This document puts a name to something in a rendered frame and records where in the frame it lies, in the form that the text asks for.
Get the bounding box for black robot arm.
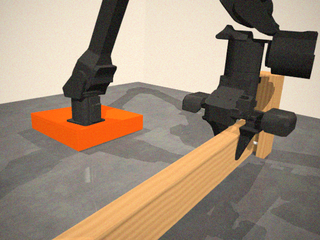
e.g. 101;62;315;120
62;0;318;127

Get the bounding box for wooden side rail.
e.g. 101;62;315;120
52;119;255;240

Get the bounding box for wooden post with slot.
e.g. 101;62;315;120
252;71;285;159

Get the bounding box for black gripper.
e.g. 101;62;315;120
182;69;297;161

